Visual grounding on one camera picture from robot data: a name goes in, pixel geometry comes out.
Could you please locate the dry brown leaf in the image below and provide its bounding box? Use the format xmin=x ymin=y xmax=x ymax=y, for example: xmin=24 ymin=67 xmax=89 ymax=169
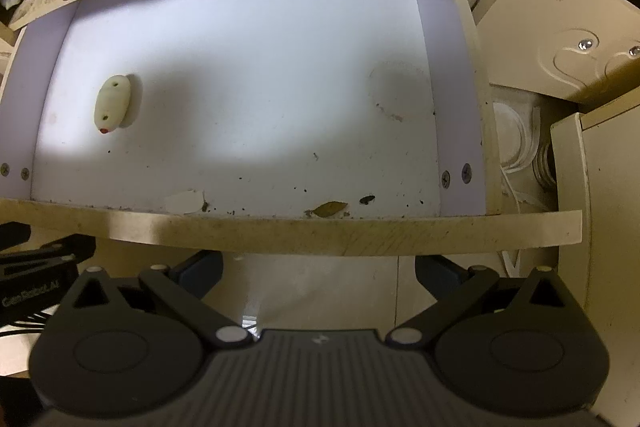
xmin=304 ymin=201 xmax=349 ymax=218

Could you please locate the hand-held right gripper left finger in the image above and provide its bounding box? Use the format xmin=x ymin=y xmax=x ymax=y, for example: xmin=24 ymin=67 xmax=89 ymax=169
xmin=71 ymin=250 xmax=254 ymax=349

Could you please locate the small white oval toy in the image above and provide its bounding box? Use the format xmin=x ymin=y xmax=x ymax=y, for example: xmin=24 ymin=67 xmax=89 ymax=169
xmin=93 ymin=74 xmax=134 ymax=135

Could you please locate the white wooden drawer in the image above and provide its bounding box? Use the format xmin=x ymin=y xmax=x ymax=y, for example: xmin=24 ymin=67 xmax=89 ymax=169
xmin=0 ymin=0 xmax=585 ymax=258

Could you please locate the torn white paper scrap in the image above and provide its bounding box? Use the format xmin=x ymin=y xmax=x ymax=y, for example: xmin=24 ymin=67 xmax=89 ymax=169
xmin=165 ymin=190 xmax=206 ymax=214

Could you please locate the white plastic lid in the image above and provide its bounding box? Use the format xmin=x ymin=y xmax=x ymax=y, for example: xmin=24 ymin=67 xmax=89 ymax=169
xmin=492 ymin=99 xmax=541 ymax=172

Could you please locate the cream carved cabinet panel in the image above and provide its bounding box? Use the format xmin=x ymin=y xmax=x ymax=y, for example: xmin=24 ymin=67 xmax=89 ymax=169
xmin=472 ymin=0 xmax=640 ymax=102

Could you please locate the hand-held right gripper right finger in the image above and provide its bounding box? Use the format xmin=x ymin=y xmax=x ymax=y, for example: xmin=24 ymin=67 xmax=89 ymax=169
xmin=386 ymin=255 xmax=571 ymax=348

